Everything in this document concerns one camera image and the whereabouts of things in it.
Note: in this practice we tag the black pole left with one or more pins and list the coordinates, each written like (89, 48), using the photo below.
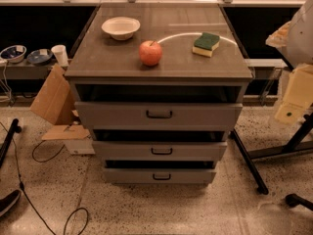
(14, 128)

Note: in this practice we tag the blue bowl right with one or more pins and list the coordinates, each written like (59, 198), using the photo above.
(40, 57)

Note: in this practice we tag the blue bowl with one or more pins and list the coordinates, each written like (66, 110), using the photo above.
(13, 54)
(40, 57)

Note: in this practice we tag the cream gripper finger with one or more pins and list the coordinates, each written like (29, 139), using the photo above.
(298, 96)

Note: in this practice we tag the white paper cup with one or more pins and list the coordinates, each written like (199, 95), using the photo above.
(60, 52)

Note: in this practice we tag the grey drawer cabinet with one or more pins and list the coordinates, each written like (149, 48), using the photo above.
(159, 86)

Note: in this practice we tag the red apple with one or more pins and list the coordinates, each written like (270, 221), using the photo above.
(150, 53)

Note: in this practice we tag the brown cardboard box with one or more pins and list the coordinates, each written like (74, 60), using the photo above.
(55, 103)

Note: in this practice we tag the grey drawer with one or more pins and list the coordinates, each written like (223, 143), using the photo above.
(158, 116)
(159, 151)
(158, 176)

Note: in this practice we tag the grey top drawer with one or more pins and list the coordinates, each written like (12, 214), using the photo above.
(158, 116)

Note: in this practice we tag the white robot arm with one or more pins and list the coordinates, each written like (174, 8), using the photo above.
(294, 40)

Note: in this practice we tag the black stand legs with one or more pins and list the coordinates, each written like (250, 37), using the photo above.
(296, 144)

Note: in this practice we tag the white paper bowl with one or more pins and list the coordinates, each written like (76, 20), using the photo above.
(120, 28)

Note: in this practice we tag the blue bowl left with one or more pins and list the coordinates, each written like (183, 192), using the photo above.
(13, 54)

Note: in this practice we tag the grey middle drawer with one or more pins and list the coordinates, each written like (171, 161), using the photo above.
(159, 151)

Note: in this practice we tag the grey bottom drawer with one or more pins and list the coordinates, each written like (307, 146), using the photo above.
(158, 176)

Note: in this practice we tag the green yellow sponge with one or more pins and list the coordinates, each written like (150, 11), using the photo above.
(206, 44)

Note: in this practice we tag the black shoe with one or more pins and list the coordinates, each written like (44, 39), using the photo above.
(9, 201)

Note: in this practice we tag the black caster foot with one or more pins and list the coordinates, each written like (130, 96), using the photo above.
(293, 200)

